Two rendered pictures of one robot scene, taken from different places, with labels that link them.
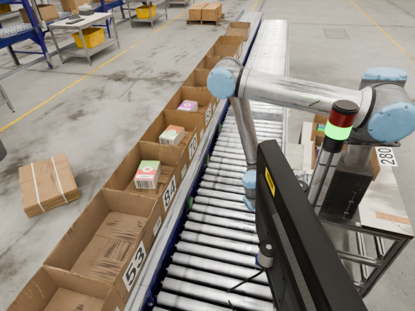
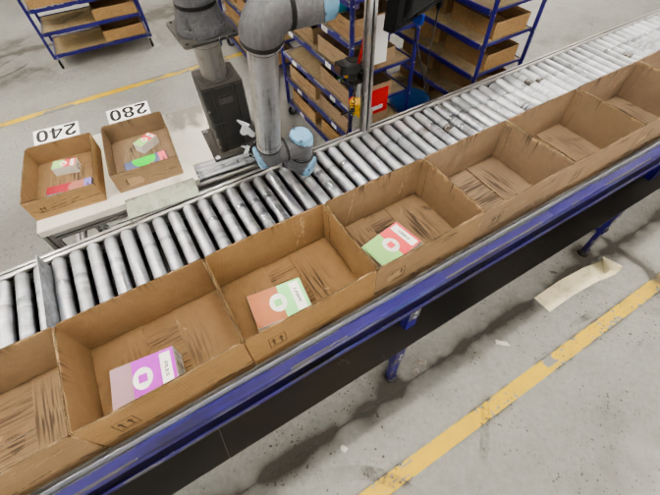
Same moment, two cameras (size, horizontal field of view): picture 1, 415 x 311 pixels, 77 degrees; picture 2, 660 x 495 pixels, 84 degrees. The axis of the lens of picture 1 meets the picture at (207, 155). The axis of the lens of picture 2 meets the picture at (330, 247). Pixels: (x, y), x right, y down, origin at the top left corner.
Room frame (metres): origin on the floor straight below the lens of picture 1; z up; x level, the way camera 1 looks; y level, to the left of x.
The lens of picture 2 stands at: (1.71, 0.70, 1.89)
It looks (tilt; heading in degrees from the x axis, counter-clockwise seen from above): 54 degrees down; 226
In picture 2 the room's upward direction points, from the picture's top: 3 degrees counter-clockwise
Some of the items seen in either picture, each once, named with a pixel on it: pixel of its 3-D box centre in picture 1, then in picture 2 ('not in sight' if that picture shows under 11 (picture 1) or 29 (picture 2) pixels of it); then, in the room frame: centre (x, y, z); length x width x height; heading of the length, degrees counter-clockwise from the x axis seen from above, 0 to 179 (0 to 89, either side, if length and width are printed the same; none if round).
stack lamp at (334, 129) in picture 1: (340, 121); not in sight; (0.48, -0.29, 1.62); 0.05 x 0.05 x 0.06
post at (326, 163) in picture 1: (297, 251); (367, 55); (0.48, -0.30, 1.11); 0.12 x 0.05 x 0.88; 165
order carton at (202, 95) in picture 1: (191, 108); (159, 346); (1.78, 0.11, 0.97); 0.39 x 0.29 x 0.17; 165
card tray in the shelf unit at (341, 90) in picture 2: not in sight; (355, 79); (-0.04, -0.82, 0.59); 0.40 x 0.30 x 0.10; 73
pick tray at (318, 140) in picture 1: (343, 156); (140, 149); (1.35, -0.91, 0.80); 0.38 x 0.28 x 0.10; 70
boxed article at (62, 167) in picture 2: not in sight; (67, 167); (1.64, -1.09, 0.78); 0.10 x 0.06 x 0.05; 149
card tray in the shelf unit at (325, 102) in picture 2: not in sight; (353, 106); (-0.04, -0.83, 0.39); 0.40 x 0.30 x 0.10; 75
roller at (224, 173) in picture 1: (241, 176); (252, 227); (1.26, -0.22, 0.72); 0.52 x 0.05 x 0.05; 75
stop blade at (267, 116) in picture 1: (254, 115); (50, 308); (1.98, -0.42, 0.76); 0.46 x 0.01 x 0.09; 75
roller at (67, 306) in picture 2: (253, 121); (68, 309); (1.95, -0.41, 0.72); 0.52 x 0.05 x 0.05; 75
